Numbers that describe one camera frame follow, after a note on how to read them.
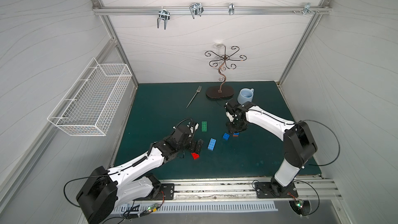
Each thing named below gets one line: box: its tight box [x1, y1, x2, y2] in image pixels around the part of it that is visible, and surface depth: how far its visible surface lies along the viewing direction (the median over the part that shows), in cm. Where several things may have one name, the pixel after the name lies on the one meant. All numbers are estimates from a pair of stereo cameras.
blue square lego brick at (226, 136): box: [222, 132, 231, 141], surface depth 92 cm
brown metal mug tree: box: [204, 45, 248, 99], surface depth 100 cm
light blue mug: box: [237, 88, 255, 106], surface depth 107 cm
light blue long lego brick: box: [207, 137, 218, 152], surface depth 90 cm
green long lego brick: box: [201, 120, 208, 133], surface depth 97 cm
